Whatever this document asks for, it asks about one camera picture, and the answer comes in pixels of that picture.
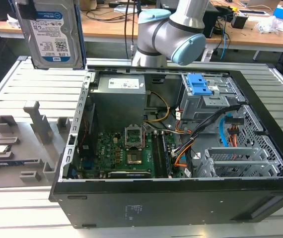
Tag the crumpled clear plastic wrap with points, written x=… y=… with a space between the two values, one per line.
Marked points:
x=269 y=24

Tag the grey metal disk bay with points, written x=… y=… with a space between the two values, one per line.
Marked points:
x=238 y=161

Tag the CPU socket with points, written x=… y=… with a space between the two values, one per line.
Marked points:
x=134 y=137

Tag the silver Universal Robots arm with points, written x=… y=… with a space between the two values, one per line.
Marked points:
x=166 y=32

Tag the hard disk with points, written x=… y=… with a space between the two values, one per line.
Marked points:
x=54 y=39

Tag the black RAM stick in slot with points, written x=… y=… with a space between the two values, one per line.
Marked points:
x=167 y=156

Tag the black graphics card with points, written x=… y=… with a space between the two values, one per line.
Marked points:
x=129 y=174

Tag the green motherboard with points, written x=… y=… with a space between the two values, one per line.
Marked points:
x=111 y=151

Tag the grey power supply unit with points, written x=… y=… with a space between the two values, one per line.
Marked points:
x=116 y=104

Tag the blue disk carrier latch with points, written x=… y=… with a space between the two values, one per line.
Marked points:
x=198 y=84

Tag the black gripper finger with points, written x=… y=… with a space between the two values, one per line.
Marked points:
x=27 y=11

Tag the black power connector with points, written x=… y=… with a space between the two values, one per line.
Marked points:
x=233 y=120

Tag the black RAM slot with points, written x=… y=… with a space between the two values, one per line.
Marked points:
x=157 y=156

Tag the wooden desk with white frame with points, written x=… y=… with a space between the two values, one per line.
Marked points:
x=106 y=27

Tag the grey parts rack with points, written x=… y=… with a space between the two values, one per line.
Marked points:
x=27 y=148

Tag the black open PC case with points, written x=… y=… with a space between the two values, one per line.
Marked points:
x=156 y=205

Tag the grey metal drive cage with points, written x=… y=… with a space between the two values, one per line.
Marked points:
x=203 y=106

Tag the blue RAM stick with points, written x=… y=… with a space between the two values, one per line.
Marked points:
x=6 y=163

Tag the small black box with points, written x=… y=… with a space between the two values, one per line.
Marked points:
x=239 y=21

